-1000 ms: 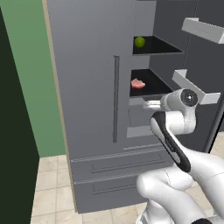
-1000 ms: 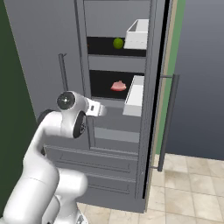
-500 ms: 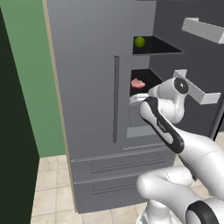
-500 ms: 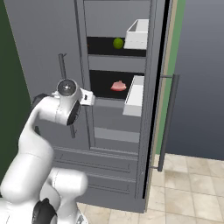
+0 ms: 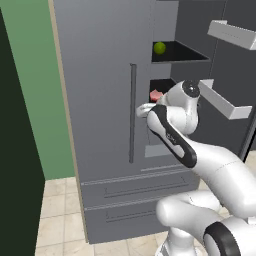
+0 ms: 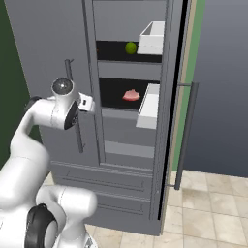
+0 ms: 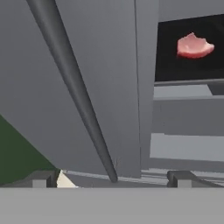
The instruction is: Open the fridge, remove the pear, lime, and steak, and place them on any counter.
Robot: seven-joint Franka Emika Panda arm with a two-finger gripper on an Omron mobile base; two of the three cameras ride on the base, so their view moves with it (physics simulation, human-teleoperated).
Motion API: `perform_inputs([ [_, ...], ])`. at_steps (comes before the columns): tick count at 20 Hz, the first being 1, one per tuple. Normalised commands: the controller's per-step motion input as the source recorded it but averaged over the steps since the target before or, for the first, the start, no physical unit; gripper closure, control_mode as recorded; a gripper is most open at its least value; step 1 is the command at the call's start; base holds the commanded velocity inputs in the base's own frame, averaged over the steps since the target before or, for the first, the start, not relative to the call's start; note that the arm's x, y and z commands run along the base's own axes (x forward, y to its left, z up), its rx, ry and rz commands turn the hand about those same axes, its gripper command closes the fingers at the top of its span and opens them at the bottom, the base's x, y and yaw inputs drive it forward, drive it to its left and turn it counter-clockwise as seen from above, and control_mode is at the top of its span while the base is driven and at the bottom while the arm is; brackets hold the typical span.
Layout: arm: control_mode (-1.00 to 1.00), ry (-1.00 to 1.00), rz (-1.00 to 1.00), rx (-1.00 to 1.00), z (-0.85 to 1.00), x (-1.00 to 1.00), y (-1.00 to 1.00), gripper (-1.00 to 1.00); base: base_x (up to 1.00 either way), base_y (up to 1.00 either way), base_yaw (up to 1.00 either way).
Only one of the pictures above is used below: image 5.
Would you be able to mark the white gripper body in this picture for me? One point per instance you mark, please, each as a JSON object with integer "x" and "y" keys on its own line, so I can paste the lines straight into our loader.
{"x": 144, "y": 110}

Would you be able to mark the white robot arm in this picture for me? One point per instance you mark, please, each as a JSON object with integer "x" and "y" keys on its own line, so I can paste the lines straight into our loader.
{"x": 213, "y": 173}

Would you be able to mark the pink raw steak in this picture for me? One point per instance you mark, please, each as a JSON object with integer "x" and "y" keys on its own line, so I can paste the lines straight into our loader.
{"x": 155, "y": 96}

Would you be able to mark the black fridge shelf with steak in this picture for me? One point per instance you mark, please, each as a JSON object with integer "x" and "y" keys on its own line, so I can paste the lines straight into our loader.
{"x": 161, "y": 85}

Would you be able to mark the grey fridge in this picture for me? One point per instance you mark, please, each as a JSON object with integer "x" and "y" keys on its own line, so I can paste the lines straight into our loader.
{"x": 100, "y": 100}

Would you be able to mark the grey closed fridge door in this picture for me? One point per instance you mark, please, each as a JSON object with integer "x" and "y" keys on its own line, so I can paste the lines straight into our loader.
{"x": 96, "y": 83}

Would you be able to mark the green lime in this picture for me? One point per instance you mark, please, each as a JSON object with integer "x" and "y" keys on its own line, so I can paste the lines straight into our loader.
{"x": 159, "y": 48}

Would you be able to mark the black fridge shelf with lime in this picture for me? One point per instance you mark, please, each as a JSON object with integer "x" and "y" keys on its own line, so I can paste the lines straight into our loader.
{"x": 180, "y": 53}

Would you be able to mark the tan fridge side panel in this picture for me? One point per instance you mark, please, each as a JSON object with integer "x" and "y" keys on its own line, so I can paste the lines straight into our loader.
{"x": 66, "y": 116}

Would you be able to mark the grey fridge drawer front, tall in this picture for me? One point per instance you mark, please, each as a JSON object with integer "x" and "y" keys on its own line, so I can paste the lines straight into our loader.
{"x": 133, "y": 191}

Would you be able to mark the grey open fridge door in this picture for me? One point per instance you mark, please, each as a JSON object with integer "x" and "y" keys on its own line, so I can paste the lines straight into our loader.
{"x": 230, "y": 76}

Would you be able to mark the grey fridge drawer front, low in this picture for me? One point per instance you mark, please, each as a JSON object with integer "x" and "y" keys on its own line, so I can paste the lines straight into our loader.
{"x": 123, "y": 223}

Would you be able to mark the white door bin, long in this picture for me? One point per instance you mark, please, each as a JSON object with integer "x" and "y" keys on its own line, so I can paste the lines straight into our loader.
{"x": 221, "y": 101}

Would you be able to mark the white door bin, short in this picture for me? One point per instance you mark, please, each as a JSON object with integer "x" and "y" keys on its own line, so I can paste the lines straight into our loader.
{"x": 233, "y": 33}

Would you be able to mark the dark green tall cabinet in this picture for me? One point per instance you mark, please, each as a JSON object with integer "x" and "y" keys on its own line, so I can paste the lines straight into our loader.
{"x": 16, "y": 150}

